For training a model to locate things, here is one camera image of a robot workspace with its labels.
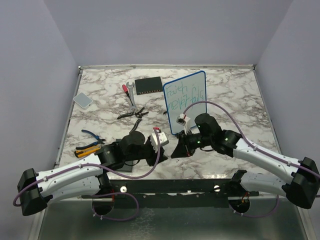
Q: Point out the silver wrench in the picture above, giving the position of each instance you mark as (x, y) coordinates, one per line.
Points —
(130, 87)

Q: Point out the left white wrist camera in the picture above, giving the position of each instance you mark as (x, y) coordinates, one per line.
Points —
(158, 140)

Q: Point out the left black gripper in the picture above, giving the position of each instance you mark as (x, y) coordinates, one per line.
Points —
(152, 160)

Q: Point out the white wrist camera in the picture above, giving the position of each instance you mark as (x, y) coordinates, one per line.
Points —
(158, 140)
(185, 121)

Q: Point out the blue framed whiteboard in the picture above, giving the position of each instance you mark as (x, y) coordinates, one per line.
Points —
(181, 93)

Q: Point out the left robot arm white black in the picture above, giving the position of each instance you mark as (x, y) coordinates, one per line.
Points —
(89, 175)

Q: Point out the black handled pliers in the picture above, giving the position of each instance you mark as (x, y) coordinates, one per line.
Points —
(138, 114)

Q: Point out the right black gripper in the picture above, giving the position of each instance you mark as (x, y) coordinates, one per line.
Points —
(183, 150)

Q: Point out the black rectangular box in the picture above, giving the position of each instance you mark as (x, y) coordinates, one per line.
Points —
(127, 167)

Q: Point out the white square device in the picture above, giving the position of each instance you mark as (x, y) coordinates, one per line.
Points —
(82, 100)

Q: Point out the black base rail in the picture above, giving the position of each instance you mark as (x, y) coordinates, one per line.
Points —
(160, 193)

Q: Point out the black network switch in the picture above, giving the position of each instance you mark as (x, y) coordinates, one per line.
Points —
(148, 85)

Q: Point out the red handled screwdriver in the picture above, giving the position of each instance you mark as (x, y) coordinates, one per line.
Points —
(126, 91)

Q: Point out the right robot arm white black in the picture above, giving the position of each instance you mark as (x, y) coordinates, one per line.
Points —
(297, 180)

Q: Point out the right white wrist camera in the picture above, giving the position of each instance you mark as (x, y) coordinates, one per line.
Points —
(185, 121)

